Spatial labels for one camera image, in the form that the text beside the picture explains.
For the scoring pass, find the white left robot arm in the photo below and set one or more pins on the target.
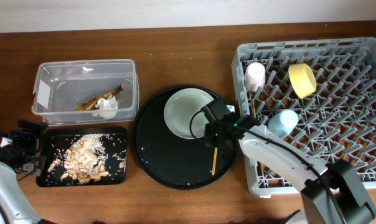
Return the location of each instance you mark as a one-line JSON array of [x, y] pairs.
[[14, 205]]

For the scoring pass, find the round black serving tray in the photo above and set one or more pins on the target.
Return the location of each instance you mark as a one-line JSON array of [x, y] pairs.
[[174, 162]]

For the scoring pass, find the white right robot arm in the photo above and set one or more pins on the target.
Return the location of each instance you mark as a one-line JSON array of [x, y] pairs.
[[331, 192]]

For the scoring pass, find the white tissue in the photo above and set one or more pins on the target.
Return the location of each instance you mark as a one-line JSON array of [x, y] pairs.
[[106, 108]]

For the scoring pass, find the gold snack wrapper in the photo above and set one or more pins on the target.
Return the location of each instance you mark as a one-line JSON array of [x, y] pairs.
[[90, 104]]

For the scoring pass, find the pink plastic cup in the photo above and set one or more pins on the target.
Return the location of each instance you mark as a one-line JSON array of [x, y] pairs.
[[254, 76]]

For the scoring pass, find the clear plastic bin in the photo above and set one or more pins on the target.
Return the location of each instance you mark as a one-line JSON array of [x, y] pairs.
[[60, 87]]

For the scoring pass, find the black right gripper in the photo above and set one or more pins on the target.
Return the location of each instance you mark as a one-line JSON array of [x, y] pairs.
[[215, 137]]

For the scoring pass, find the light grey plate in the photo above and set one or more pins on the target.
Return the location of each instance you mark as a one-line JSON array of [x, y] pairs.
[[181, 107]]

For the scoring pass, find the peanut shell food scraps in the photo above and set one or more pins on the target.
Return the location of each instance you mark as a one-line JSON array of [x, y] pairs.
[[82, 161]]

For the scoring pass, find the grey dishwasher rack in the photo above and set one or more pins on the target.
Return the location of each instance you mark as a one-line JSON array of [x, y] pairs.
[[338, 121]]

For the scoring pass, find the blue plastic cup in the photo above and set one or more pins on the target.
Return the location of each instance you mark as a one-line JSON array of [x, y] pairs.
[[283, 122]]

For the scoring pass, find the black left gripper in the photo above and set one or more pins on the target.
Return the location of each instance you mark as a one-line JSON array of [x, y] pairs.
[[30, 143]]

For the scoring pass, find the yellow bowl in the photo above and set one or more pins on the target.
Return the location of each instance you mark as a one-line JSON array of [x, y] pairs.
[[302, 80]]

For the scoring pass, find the black rectangular tray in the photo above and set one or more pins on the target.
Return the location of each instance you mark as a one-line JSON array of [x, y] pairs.
[[113, 174]]

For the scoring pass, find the wooden chopstick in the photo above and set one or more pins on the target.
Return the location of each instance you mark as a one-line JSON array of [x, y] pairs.
[[255, 116], [214, 161]]

